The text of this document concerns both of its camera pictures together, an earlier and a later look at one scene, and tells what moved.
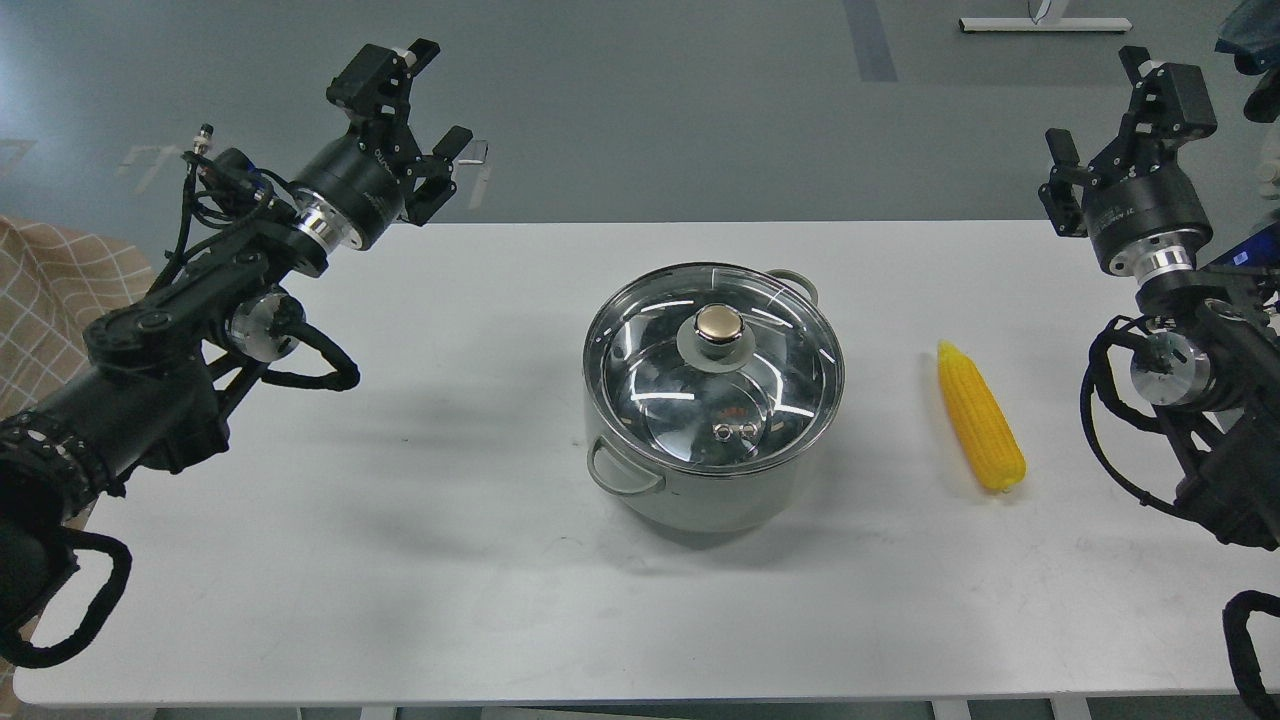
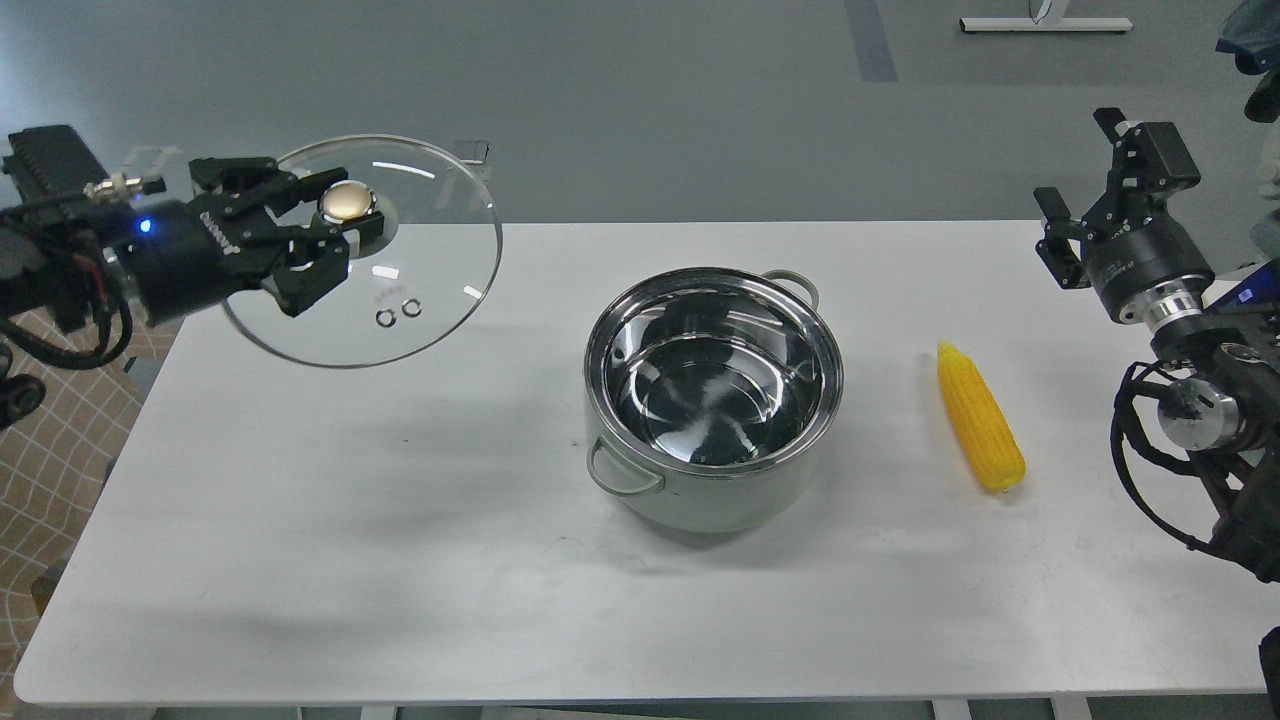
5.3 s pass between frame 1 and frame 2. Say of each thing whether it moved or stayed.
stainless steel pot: stayed
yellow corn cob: stayed
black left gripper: moved
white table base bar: stayed
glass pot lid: moved
